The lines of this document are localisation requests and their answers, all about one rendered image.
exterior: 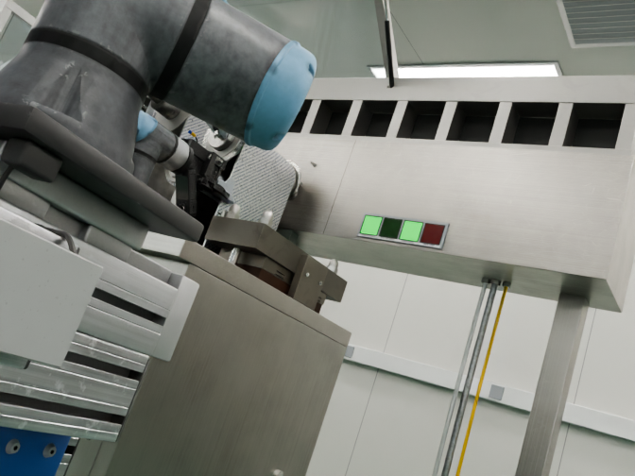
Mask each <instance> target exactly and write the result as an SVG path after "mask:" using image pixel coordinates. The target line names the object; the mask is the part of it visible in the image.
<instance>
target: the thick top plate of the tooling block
mask: <svg viewBox="0 0 635 476"><path fill-rule="evenodd" d="M205 239H206V240H208V241H209V242H211V243H213V244H214V245H216V246H218V247H220V248H222V247H223V248H227V249H232V248H233V247H238V248H240V249H242V252H247V253H251V254H257V255H262V256H267V257H268V258H269V259H270V260H272V261H273V262H275V263H277V264H279V265H280V266H282V267H283V268H285V269H286V270H288V271H290V272H291V273H293V274H294V275H295V273H296V270H297V267H298V264H299V262H300V257H301V254H303V255H308V256H310V255H309V254H307V253H306V252H305V251H303V250H302V249H300V248H299V247H298V246H296V245H294V244H293V243H292V242H290V241H289V240H287V239H286V238H284V237H283V236H282V235H281V234H280V233H278V232H277V231H276V230H274V229H272V228H271V227H270V226H268V225H267V224H265V223H259V222H253V221H247V220H241V219H235V218H229V217H223V216H216V215H214V216H213V219H212V221H211V224H210V226H209V228H208V230H207V233H206V235H205ZM310 257H311V258H313V257H312V256H310ZM313 259H314V260H315V261H317V260H316V259H315V258H313ZM317 262H318V263H319V261H317ZM320 264H322V263H320ZM322 265H323V264H322ZM323 266H324V267H326V266H325V265H323ZM326 268H327V269H328V272H327V275H326V278H325V281H324V283H323V286H322V289H321V292H322V293H324V294H325V295H327V296H326V298H325V299H328V300H332V301H336V302H341V300H342V298H343V295H344V292H345V289H346V286H347V283H348V282H347V281H345V280H344V279H342V278H341V277H339V276H338V275H336V273H335V272H333V271H332V270H330V269H329V268H328V267H326Z"/></svg>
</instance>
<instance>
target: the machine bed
mask: <svg viewBox="0 0 635 476"><path fill-rule="evenodd" d="M133 250H135V251H138V252H143V253H146V254H151V255H155V256H160V257H164V258H168V259H172V260H177V261H181V262H186V263H189V264H192V265H194V266H196V267H198V268H200V269H202V270H203V271H205V272H207V273H209V274H211V275H213V276H215V277H217V278H218V279H220V280H222V281H224V282H226V283H228V284H229V285H231V286H233V287H235V288H237V289H239V290H241V291H242V292H244V293H246V294H248V295H250V296H252V297H254V298H256V299H258V300H260V301H262V302H263V303H265V304H266V305H268V306H270V307H272V308H274V309H276V310H278V311H279V312H281V313H283V314H285V315H288V316H290V317H291V318H293V319H295V320H297V321H299V322H300V323H302V324H304V325H305V326H307V327H309V328H311V329H313V330H315V331H317V332H319V333H321V334H323V335H325V336H327V337H329V338H330V339H332V340H334V341H336V342H337V343H339V344H341V345H342V346H344V347H347V346H348V344H349V342H350V339H351V335H352V333H351V332H349V331H347V330H345V329H344V328H342V327H340V326H338V325H337V324H335V323H334V322H333V321H331V320H329V319H327V318H326V317H324V316H322V315H321V314H318V313H316V312H315V311H313V310H311V309H310V308H308V307H306V306H304V305H303V304H301V303H299V302H298V301H296V300H295V299H293V298H291V297H289V296H288V295H286V294H284V293H282V292H281V291H279V290H277V289H276V288H274V287H272V286H270V285H269V284H267V283H265V282H264V281H262V280H259V279H258V278H256V277H254V276H253V275H251V274H250V273H248V272H247V271H245V270H243V269H241V268H240V267H238V266H236V265H235V264H233V263H230V262H229V261H227V260H225V259H224V258H222V257H220V256H218V255H217V254H215V253H213V252H212V251H211V250H209V249H207V248H206V247H204V246H202V245H200V244H198V243H196V242H191V241H187V240H182V239H179V238H175V237H171V236H166V235H162V234H159V233H155V232H151V231H149V232H148V233H147V236H146V239H145V241H144V243H143V246H142V248H141V249H140V250H137V249H133Z"/></svg>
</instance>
